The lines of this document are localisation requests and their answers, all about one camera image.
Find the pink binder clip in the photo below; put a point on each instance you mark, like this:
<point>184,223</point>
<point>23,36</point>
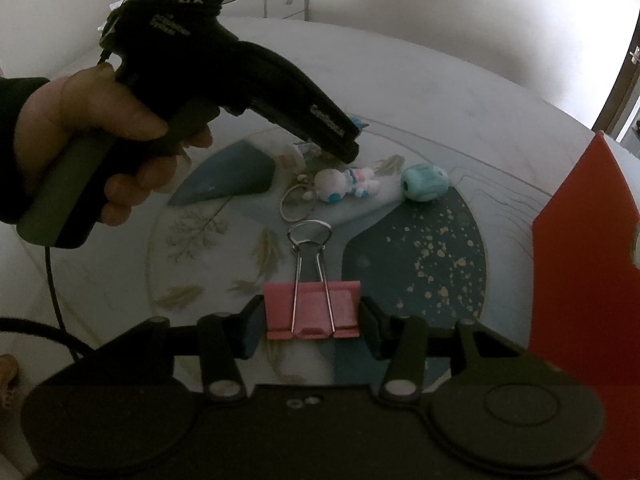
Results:
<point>280,310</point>

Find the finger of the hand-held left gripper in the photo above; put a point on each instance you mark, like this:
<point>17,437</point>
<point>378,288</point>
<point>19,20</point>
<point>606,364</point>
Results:
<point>345,149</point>

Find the person's left hand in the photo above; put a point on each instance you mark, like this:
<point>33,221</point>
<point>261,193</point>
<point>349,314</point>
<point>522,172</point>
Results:
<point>90,105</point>

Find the small blue toy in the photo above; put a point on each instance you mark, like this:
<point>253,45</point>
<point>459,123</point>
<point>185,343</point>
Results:
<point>358,123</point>

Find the red edged cardboard box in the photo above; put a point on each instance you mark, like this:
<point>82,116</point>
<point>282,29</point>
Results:
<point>585,260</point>

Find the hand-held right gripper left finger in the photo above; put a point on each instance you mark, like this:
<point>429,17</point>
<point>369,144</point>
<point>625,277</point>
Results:
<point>251,330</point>

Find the person's left forearm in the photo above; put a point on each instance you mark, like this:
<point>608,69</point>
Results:
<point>15,110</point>

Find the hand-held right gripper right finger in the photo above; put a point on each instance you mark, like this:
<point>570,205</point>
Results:
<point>372,331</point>

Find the blue wedge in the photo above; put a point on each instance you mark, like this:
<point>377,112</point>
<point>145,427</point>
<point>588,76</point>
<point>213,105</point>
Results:
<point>225,175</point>

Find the teal ball toy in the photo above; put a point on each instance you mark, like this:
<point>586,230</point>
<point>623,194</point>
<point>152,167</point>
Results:
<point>425,182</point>

